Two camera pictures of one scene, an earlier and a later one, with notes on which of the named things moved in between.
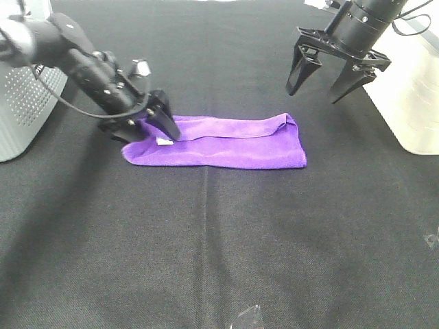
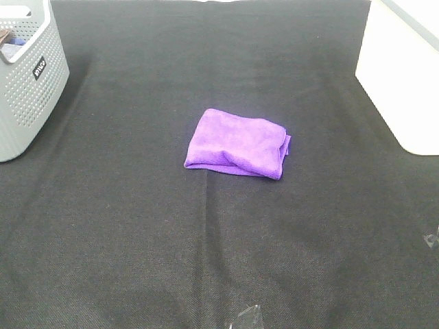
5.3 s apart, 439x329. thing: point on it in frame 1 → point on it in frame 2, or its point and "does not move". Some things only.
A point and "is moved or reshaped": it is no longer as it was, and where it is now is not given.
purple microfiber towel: x=272 y=141 is moved or reshaped
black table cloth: x=89 y=240 does not move
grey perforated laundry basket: x=28 y=105 does not move
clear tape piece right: x=431 y=240 does not move
